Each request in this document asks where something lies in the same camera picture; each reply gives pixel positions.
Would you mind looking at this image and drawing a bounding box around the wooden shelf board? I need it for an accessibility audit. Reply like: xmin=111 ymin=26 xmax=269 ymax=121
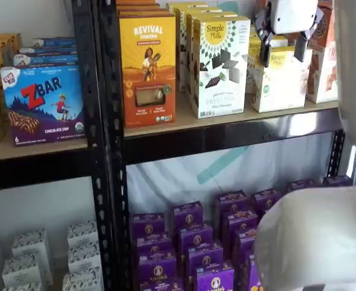
xmin=0 ymin=133 xmax=89 ymax=162
xmin=123 ymin=90 xmax=340 ymax=138

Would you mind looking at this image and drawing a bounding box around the black metal shelving rack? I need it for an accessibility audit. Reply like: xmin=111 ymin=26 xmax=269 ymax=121
xmin=96 ymin=0 xmax=346 ymax=291
xmin=0 ymin=0 xmax=108 ymax=291

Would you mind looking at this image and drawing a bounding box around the white plastic sheet teal stripe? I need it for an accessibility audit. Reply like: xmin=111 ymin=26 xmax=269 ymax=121
xmin=125 ymin=0 xmax=338 ymax=231

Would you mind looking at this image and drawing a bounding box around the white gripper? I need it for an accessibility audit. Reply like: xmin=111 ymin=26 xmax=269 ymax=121
xmin=255 ymin=0 xmax=324 ymax=69

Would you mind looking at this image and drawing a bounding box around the orange Revival cracker box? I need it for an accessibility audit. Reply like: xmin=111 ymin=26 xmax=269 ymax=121
xmin=117 ymin=8 xmax=171 ymax=18
xmin=116 ymin=0 xmax=161 ymax=5
xmin=116 ymin=3 xmax=166 ymax=12
xmin=118 ymin=15 xmax=177 ymax=129

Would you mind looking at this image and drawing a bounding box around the purple Annie's snack box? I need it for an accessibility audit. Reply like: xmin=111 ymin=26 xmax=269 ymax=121
xmin=250 ymin=188 xmax=284 ymax=216
xmin=130 ymin=212 xmax=166 ymax=241
xmin=134 ymin=232 xmax=173 ymax=259
xmin=231 ymin=228 xmax=258 ymax=259
xmin=239 ymin=251 xmax=257 ymax=291
xmin=286 ymin=179 xmax=320 ymax=192
xmin=215 ymin=189 xmax=249 ymax=213
xmin=185 ymin=240 xmax=225 ymax=274
xmin=139 ymin=276 xmax=184 ymax=291
xmin=194 ymin=261 xmax=236 ymax=291
xmin=137 ymin=250 xmax=178 ymax=285
xmin=171 ymin=200 xmax=205 ymax=232
xmin=248 ymin=278 xmax=268 ymax=291
xmin=220 ymin=208 xmax=259 ymax=238
xmin=177 ymin=223 xmax=214 ymax=253

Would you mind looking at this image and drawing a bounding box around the blue ZBar snack box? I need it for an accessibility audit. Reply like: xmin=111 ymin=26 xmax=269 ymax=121
xmin=12 ymin=53 xmax=80 ymax=69
xmin=31 ymin=36 xmax=77 ymax=48
xmin=18 ymin=45 xmax=78 ymax=57
xmin=0 ymin=64 xmax=86 ymax=147

